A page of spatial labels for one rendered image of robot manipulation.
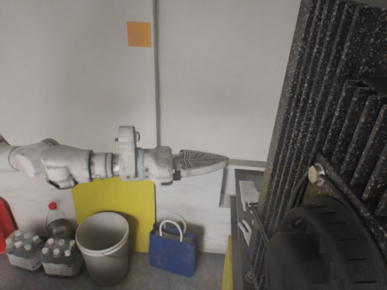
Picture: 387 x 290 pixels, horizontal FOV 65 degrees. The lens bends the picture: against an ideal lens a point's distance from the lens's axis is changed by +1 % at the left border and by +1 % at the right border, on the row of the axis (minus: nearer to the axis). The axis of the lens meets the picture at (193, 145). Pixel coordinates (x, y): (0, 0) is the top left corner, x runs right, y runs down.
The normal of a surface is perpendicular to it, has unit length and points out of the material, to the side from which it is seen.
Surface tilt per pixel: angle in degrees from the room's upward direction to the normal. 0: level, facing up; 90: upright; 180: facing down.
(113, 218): 87
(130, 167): 59
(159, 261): 90
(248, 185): 0
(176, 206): 90
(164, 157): 6
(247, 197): 0
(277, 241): 90
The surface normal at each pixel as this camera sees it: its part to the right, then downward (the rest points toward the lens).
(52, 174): -0.11, 0.52
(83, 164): 0.12, -0.10
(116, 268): 0.61, 0.50
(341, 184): -0.99, 0.02
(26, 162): -0.51, 0.44
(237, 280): 0.04, -0.84
